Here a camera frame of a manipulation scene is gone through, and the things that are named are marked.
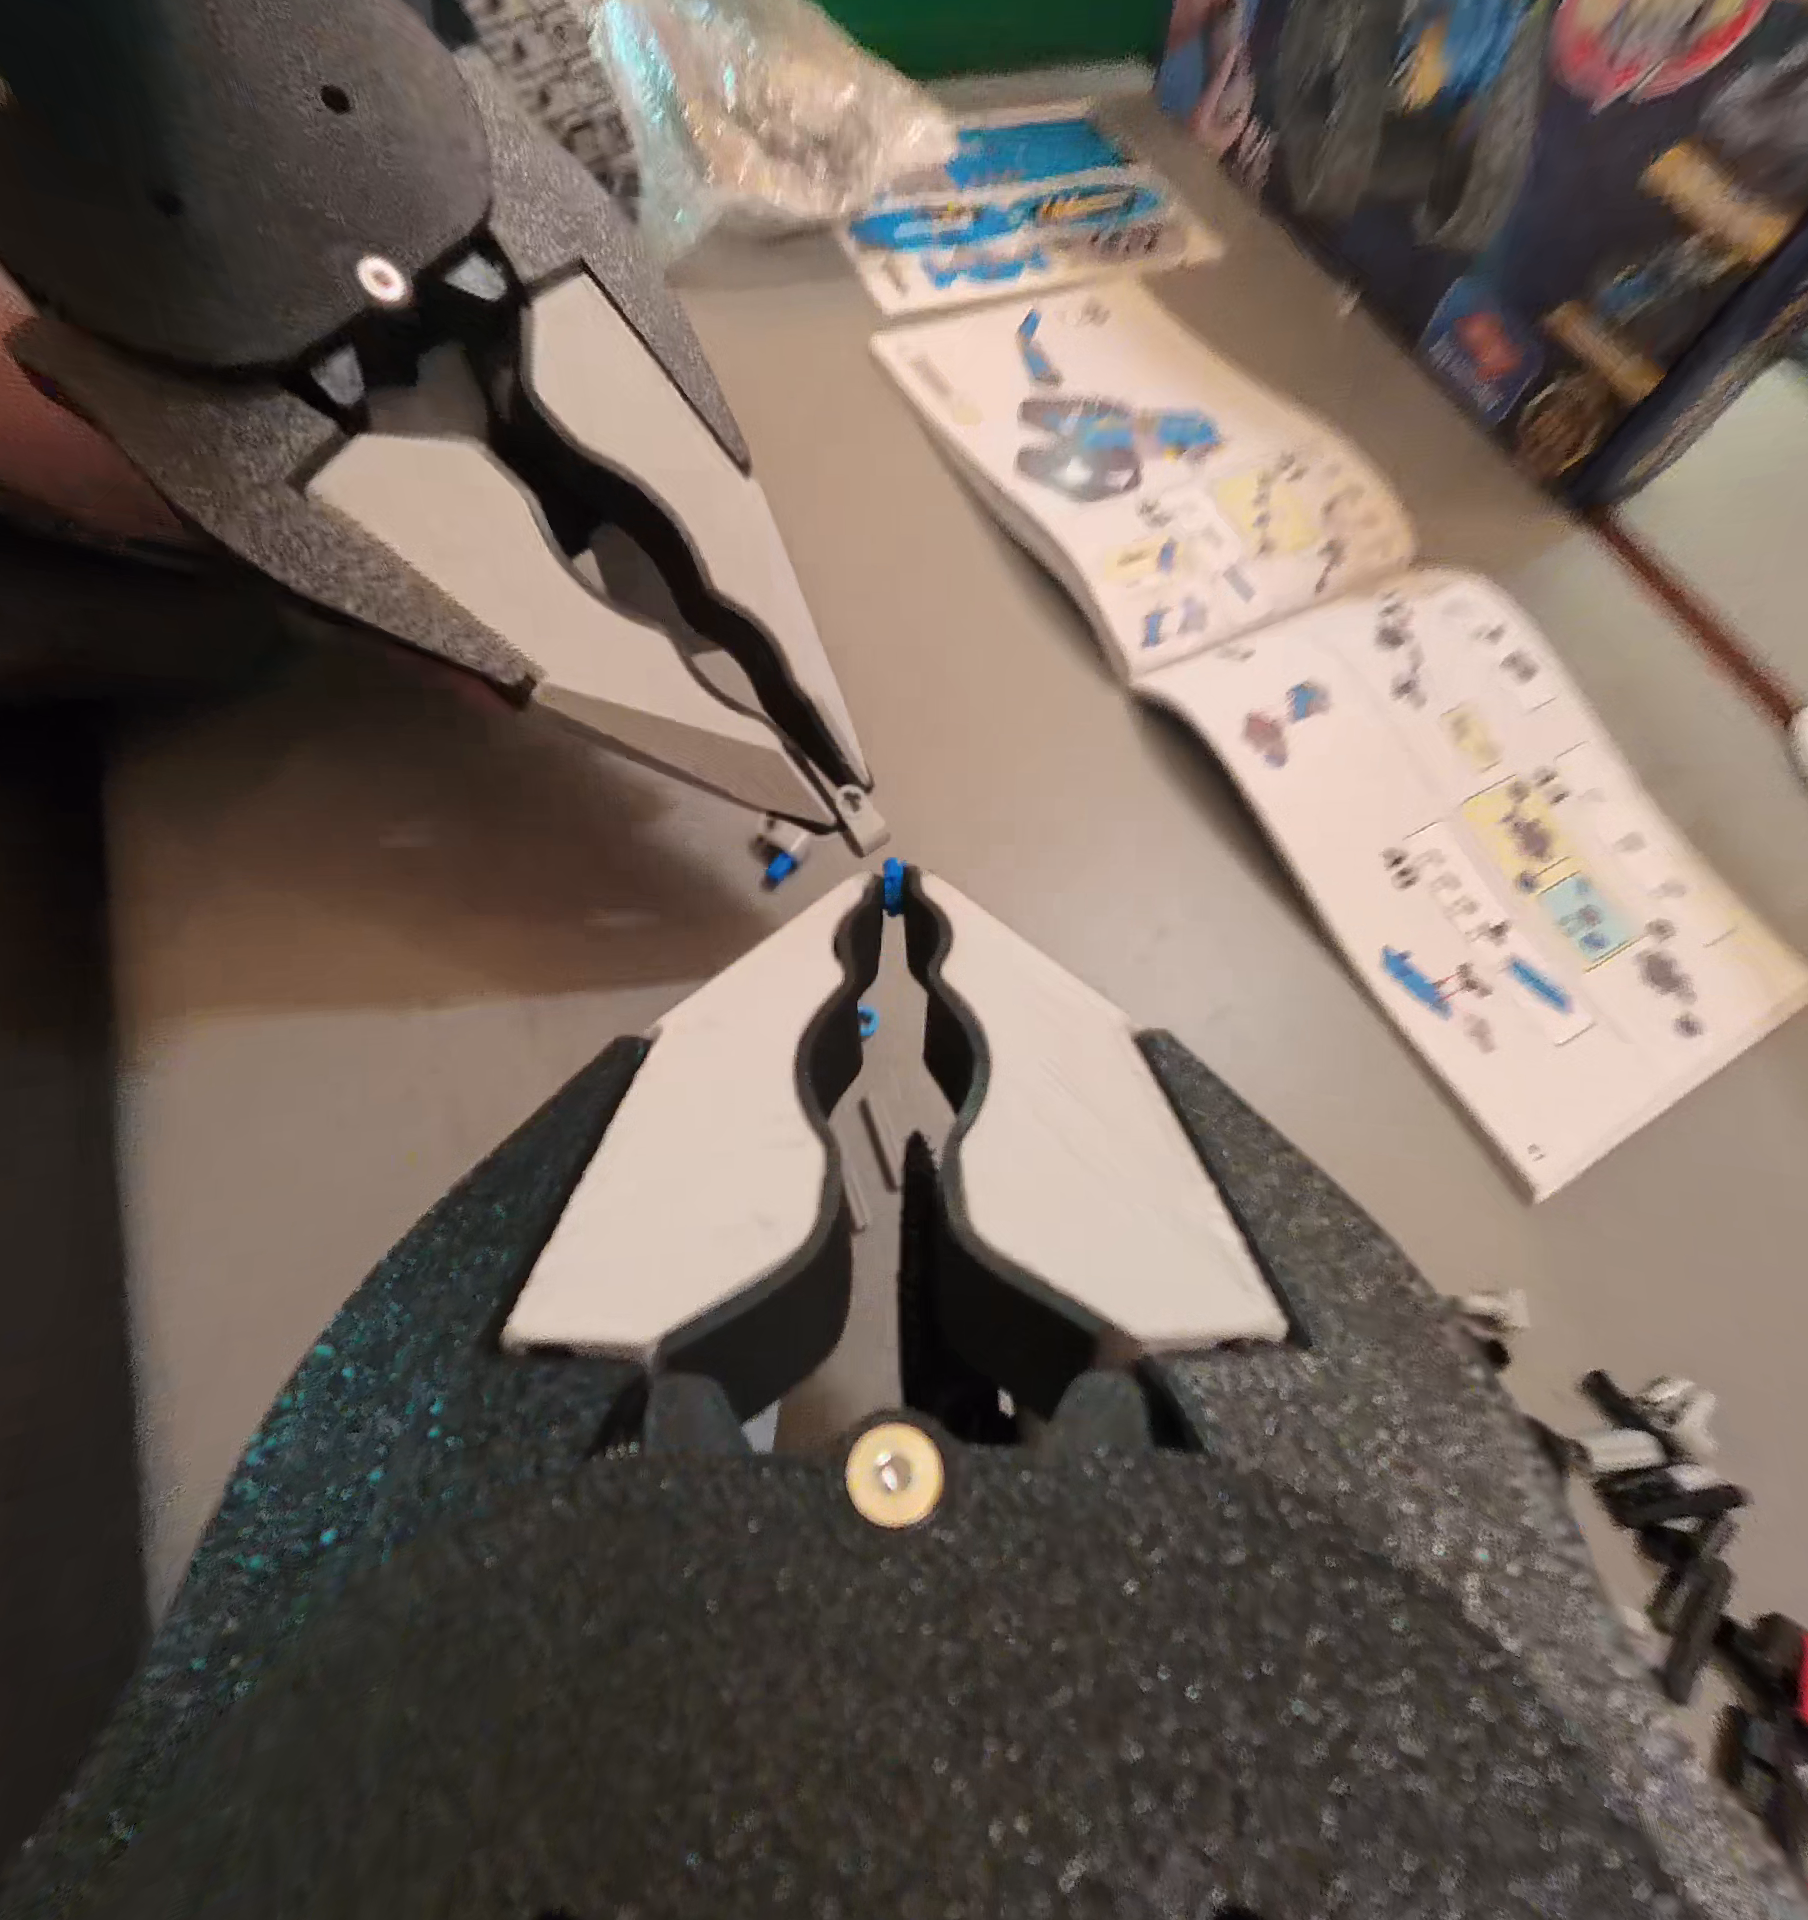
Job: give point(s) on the grey desk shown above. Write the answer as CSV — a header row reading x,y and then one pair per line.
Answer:
x,y
995,749

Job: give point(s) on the dark blue toy box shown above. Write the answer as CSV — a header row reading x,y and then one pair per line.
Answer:
x,y
1519,180

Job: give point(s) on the person's left hand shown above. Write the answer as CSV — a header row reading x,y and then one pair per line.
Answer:
x,y
34,421

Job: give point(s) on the blue sticker sheet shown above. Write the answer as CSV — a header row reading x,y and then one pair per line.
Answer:
x,y
1023,210

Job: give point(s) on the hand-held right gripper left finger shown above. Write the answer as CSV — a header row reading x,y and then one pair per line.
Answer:
x,y
679,1171

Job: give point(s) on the clear plastic bag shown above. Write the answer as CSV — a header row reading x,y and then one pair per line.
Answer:
x,y
769,105

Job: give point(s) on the pile of small building pieces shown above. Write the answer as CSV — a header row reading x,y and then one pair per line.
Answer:
x,y
1670,1484

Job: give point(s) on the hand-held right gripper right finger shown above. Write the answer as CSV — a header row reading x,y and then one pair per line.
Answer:
x,y
1114,1184

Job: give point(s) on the open instruction booklet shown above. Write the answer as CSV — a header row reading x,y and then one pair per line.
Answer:
x,y
1444,840

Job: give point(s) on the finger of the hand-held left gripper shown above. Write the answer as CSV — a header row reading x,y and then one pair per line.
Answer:
x,y
679,495
469,555

